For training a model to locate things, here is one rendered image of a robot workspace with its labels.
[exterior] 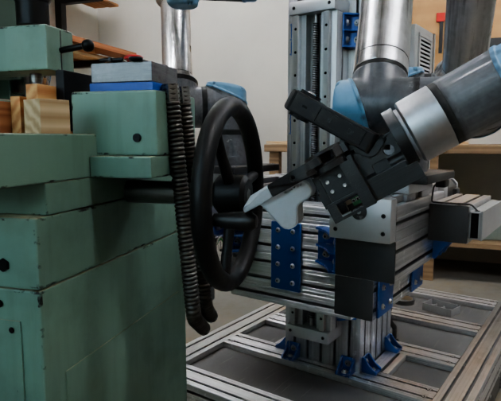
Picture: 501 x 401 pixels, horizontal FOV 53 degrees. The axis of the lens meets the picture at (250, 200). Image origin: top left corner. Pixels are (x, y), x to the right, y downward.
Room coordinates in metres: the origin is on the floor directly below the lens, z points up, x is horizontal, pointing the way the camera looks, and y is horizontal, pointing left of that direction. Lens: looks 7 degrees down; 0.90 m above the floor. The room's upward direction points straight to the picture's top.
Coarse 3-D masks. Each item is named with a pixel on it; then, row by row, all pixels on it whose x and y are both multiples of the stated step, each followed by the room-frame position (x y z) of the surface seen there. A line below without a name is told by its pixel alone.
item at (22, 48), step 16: (0, 32) 0.82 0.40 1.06; (16, 32) 0.81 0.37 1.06; (32, 32) 0.81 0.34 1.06; (48, 32) 0.80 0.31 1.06; (64, 32) 0.84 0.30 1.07; (0, 48) 0.82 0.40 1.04; (16, 48) 0.81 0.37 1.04; (32, 48) 0.81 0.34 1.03; (48, 48) 0.80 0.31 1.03; (0, 64) 0.82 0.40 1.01; (16, 64) 0.81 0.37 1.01; (32, 64) 0.81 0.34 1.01; (48, 64) 0.80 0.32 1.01; (64, 64) 0.84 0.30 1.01; (32, 80) 0.84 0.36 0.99
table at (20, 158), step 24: (0, 144) 0.54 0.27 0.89; (24, 144) 0.58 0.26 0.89; (48, 144) 0.62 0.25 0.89; (72, 144) 0.66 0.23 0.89; (96, 144) 0.72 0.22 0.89; (0, 168) 0.54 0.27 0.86; (24, 168) 0.57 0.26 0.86; (48, 168) 0.61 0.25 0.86; (72, 168) 0.66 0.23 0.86; (96, 168) 0.69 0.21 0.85; (120, 168) 0.68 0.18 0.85; (144, 168) 0.67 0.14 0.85; (168, 168) 0.72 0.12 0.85
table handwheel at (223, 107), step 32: (256, 128) 0.83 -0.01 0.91; (224, 160) 0.70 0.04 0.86; (256, 160) 0.86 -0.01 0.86; (128, 192) 0.78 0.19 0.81; (160, 192) 0.77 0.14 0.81; (192, 192) 0.62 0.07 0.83; (224, 192) 0.73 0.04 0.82; (192, 224) 0.62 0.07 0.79; (224, 256) 0.71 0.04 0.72; (224, 288) 0.69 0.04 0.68
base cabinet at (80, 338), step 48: (0, 288) 0.61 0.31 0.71; (48, 288) 0.61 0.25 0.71; (96, 288) 0.70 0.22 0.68; (144, 288) 0.84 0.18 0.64; (0, 336) 0.60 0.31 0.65; (48, 336) 0.60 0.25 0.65; (96, 336) 0.70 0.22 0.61; (144, 336) 0.83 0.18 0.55; (0, 384) 0.60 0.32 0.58; (48, 384) 0.59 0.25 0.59; (96, 384) 0.69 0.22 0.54; (144, 384) 0.83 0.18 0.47
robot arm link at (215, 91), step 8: (208, 88) 1.43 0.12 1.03; (216, 88) 1.41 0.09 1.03; (224, 88) 1.41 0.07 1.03; (232, 88) 1.41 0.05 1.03; (240, 88) 1.42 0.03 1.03; (208, 96) 1.40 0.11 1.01; (216, 96) 1.41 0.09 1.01; (224, 96) 1.41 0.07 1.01; (232, 96) 1.41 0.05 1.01; (240, 96) 1.42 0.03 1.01; (208, 104) 1.40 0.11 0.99; (232, 120) 1.41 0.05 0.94; (224, 128) 1.41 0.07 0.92; (232, 128) 1.41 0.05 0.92
